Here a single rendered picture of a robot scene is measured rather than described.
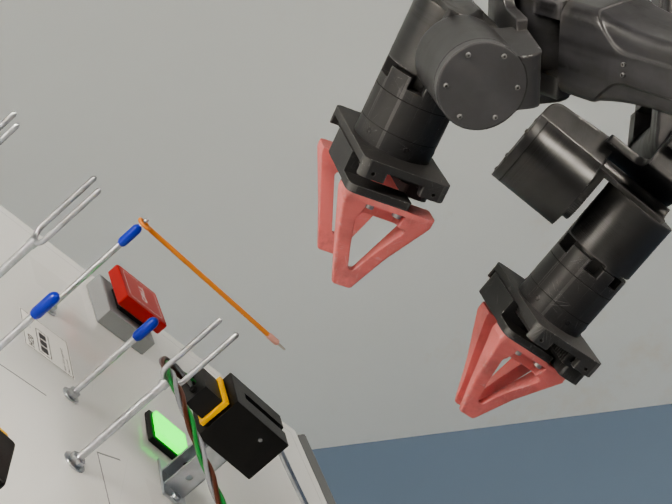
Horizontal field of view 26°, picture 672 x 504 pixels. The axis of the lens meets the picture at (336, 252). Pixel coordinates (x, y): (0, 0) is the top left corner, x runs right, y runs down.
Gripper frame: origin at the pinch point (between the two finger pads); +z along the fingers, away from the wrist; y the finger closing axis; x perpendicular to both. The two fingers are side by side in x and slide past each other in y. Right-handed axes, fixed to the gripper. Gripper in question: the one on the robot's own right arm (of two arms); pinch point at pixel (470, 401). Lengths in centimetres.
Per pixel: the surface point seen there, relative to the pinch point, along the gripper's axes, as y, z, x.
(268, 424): 1.4, 9.0, -12.8
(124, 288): -18.9, 13.4, -20.6
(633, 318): -131, 11, 102
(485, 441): -130, 47, 95
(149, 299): -20.8, 13.8, -17.6
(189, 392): 0.4, 10.3, -18.9
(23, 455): 10.8, 14.9, -29.8
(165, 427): -6.1, 16.7, -15.6
